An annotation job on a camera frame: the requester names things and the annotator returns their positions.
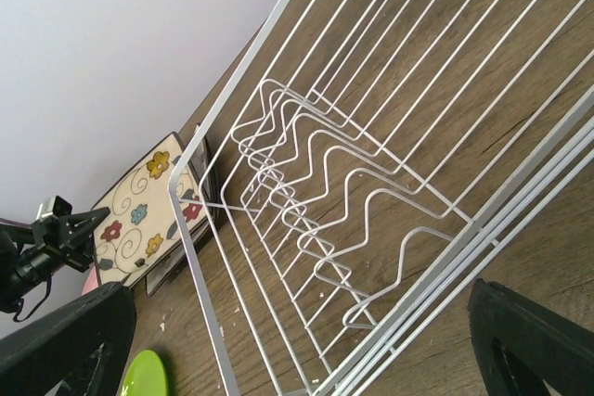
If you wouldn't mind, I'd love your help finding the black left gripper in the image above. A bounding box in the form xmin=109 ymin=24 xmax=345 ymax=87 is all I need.
xmin=1 ymin=208 xmax=136 ymax=395

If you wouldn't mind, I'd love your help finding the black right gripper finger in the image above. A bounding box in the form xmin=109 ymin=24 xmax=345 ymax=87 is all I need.
xmin=468 ymin=279 xmax=593 ymax=395

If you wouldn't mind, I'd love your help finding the pink round plate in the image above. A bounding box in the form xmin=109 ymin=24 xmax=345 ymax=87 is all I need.
xmin=82 ymin=267 xmax=99 ymax=295

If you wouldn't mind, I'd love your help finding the floral square plate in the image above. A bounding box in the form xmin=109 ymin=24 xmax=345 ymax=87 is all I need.
xmin=146 ymin=138 xmax=219 ymax=297
xmin=94 ymin=132 xmax=185 ymax=287

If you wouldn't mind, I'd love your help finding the lime green round plate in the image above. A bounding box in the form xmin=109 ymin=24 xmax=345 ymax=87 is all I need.
xmin=119 ymin=350 xmax=170 ymax=396

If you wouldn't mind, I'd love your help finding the floral square plate front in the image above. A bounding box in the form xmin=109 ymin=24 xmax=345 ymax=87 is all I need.
xmin=146 ymin=138 xmax=219 ymax=297

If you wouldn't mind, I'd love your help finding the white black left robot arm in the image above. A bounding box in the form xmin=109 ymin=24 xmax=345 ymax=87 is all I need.
xmin=1 ymin=208 xmax=136 ymax=395

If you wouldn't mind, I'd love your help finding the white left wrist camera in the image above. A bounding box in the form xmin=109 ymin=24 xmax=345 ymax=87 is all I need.
xmin=36 ymin=195 xmax=72 ymax=221

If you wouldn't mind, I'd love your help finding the white wire dish rack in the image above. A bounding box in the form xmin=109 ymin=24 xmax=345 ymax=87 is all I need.
xmin=181 ymin=0 xmax=593 ymax=395

